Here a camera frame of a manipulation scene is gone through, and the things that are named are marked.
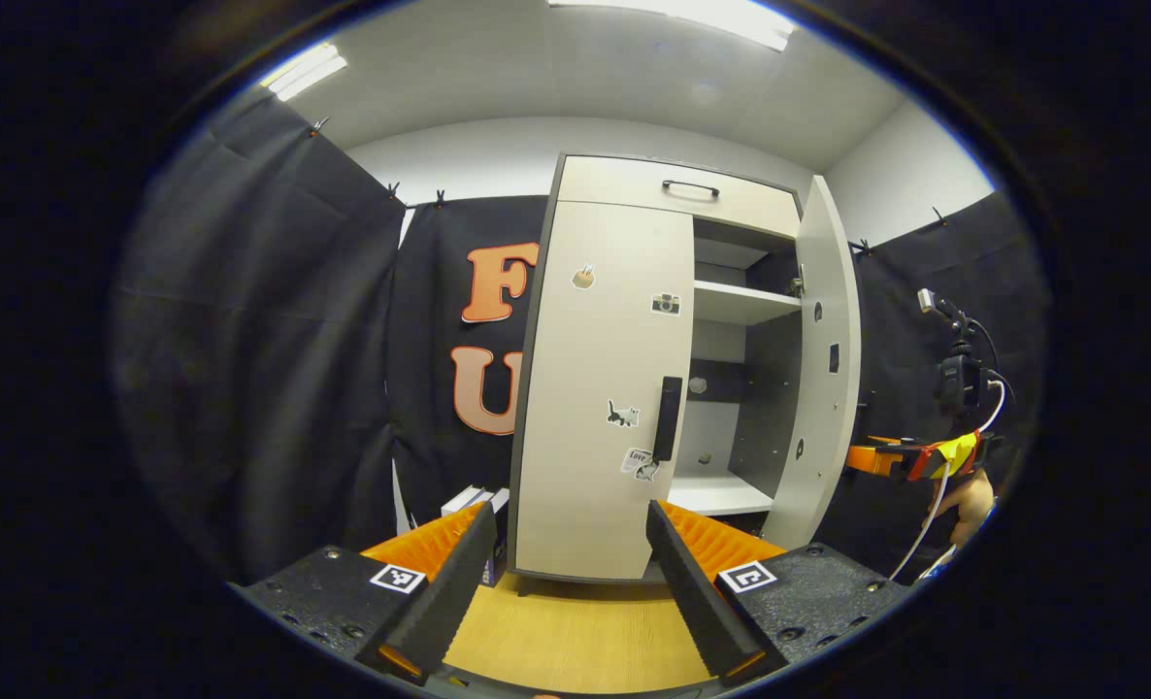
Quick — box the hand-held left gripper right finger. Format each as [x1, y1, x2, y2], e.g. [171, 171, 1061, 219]
[645, 499, 916, 688]

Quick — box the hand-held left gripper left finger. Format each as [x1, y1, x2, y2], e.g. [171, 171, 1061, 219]
[229, 500, 497, 688]

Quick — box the beige cabinet door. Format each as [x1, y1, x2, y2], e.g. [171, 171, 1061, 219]
[762, 175, 873, 552]
[515, 199, 695, 582]

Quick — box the beige double-door shoe cabinet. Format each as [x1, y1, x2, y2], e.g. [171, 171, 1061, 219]
[508, 152, 863, 595]

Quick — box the black backdrop cloth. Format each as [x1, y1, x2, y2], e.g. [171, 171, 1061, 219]
[115, 87, 1047, 583]

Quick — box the small ceiling light panel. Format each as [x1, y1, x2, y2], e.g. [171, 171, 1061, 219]
[260, 41, 348, 103]

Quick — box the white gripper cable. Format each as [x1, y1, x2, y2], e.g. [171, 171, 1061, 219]
[888, 379, 1008, 583]

